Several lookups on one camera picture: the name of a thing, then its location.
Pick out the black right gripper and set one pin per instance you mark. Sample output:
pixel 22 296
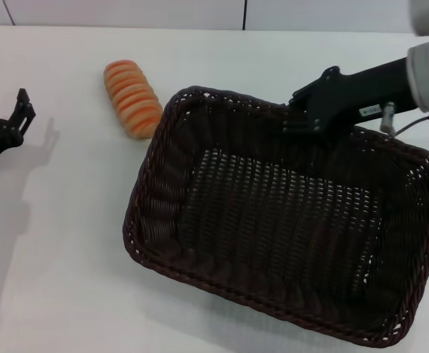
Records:
pixel 368 86

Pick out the dark brown woven wicker basket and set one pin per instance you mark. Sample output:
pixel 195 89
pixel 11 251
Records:
pixel 280 220

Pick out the orange striped bread loaf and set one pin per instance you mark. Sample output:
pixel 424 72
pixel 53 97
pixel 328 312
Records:
pixel 132 99

